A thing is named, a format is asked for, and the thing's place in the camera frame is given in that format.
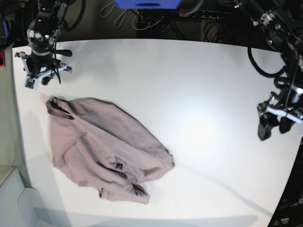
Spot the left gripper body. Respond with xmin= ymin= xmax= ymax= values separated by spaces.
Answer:
xmin=257 ymin=93 xmax=303 ymax=124

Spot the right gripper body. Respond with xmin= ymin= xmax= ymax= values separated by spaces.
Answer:
xmin=15 ymin=52 xmax=72 ymax=82

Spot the mauve t-shirt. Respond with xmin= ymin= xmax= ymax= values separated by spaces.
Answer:
xmin=46 ymin=97 xmax=175 ymax=204

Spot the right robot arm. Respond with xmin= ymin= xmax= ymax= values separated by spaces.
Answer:
xmin=15 ymin=0 xmax=72 ymax=89

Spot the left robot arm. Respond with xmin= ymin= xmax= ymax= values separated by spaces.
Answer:
xmin=234 ymin=0 xmax=303 ymax=141

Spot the red clamp at table edge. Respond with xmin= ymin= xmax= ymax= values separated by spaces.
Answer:
xmin=0 ymin=51 xmax=5 ymax=69

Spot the blue box overhead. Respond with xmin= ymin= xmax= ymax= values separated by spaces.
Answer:
xmin=115 ymin=0 xmax=181 ymax=9

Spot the black power strip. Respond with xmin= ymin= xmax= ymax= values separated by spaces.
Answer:
xmin=178 ymin=9 xmax=231 ymax=20

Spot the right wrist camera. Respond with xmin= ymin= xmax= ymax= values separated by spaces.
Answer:
xmin=24 ymin=76 xmax=38 ymax=90

